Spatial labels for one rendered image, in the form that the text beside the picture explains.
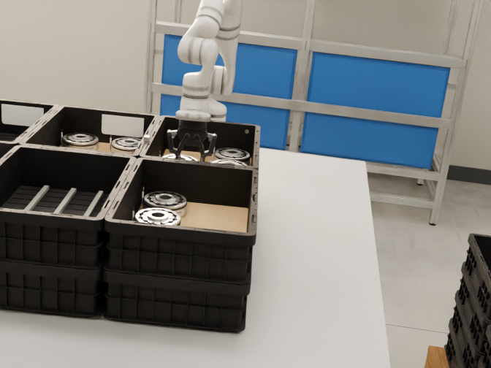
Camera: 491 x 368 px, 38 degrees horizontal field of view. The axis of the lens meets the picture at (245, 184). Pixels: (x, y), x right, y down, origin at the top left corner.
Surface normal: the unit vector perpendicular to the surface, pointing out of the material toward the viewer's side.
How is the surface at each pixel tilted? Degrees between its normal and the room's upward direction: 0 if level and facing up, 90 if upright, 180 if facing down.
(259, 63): 90
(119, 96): 90
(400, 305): 0
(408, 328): 0
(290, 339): 0
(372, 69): 90
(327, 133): 90
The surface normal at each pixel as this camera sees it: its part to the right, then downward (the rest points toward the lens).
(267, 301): 0.10, -0.93
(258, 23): -0.12, 0.34
